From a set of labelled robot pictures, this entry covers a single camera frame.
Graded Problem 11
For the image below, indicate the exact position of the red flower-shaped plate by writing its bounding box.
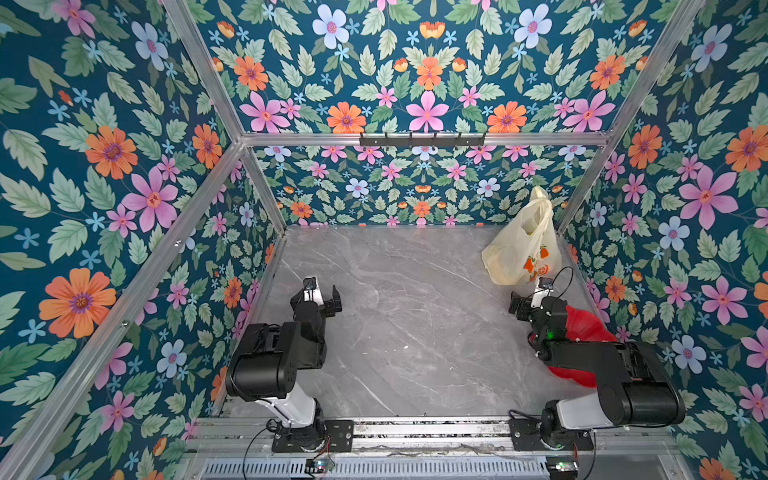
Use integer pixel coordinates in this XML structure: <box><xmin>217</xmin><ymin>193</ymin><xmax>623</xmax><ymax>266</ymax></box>
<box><xmin>549</xmin><ymin>306</ymin><xmax>617</xmax><ymax>389</ymax></box>

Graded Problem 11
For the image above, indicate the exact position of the yellow plastic fruit-print bag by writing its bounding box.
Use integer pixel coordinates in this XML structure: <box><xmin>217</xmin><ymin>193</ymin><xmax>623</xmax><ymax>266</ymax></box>
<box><xmin>482</xmin><ymin>187</ymin><xmax>563</xmax><ymax>286</ymax></box>

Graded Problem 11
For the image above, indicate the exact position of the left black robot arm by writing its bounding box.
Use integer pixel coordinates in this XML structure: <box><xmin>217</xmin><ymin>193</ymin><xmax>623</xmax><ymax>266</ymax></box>
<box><xmin>224</xmin><ymin>277</ymin><xmax>343</xmax><ymax>452</ymax></box>

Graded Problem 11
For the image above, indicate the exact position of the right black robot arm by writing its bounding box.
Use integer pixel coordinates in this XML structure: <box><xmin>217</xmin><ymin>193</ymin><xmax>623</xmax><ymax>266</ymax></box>
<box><xmin>509</xmin><ymin>277</ymin><xmax>687</xmax><ymax>451</ymax></box>

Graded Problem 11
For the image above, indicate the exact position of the white vent grille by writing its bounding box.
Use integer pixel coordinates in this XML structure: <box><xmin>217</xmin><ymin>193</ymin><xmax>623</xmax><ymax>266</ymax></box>
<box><xmin>201</xmin><ymin>457</ymin><xmax>550</xmax><ymax>479</ymax></box>

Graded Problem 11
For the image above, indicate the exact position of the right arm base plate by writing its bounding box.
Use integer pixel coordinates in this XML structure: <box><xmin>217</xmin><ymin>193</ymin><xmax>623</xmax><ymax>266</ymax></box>
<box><xmin>508</xmin><ymin>417</ymin><xmax>594</xmax><ymax>452</ymax></box>

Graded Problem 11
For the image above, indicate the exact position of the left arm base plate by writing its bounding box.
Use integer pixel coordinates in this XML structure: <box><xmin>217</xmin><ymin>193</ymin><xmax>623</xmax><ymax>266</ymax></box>
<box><xmin>271</xmin><ymin>420</ymin><xmax>355</xmax><ymax>454</ymax></box>

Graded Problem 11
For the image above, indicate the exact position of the aluminium mounting rail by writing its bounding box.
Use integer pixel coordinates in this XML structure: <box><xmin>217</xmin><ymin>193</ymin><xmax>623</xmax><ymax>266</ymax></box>
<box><xmin>186</xmin><ymin>415</ymin><xmax>681</xmax><ymax>457</ymax></box>

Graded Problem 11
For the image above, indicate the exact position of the black hook rail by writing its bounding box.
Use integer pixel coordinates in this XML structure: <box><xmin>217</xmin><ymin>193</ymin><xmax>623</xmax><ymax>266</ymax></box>
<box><xmin>358</xmin><ymin>132</ymin><xmax>486</xmax><ymax>149</ymax></box>

